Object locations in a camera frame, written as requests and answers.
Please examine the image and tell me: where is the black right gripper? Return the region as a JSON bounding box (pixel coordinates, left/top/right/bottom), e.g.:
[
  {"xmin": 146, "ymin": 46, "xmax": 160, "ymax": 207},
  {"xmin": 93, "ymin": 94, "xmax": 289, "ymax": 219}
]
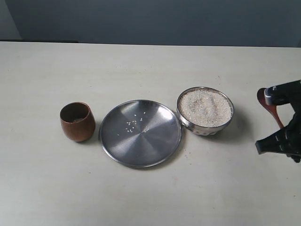
[{"xmin": 255, "ymin": 80, "xmax": 301, "ymax": 163}]

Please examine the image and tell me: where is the brown wooden spoon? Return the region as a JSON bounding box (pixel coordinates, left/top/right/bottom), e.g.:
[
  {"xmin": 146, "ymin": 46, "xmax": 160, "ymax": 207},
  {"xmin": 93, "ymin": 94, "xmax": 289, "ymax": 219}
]
[{"xmin": 257, "ymin": 88, "xmax": 284, "ymax": 129}]

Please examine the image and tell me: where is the steel bowl of rice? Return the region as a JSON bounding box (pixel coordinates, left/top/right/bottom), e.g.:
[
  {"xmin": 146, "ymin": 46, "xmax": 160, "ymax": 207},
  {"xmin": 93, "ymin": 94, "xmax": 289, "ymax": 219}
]
[{"xmin": 177, "ymin": 87, "xmax": 234, "ymax": 136}]

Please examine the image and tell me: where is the brown wooden cup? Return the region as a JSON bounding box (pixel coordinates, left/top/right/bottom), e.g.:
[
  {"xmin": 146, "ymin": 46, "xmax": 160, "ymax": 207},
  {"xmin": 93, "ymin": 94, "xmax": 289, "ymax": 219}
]
[{"xmin": 59, "ymin": 102, "xmax": 96, "ymax": 142}]

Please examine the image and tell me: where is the round steel plate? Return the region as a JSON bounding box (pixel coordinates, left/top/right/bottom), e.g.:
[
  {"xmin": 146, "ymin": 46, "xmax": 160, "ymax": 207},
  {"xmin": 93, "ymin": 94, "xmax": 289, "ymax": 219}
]
[{"xmin": 98, "ymin": 99, "xmax": 182, "ymax": 168}]

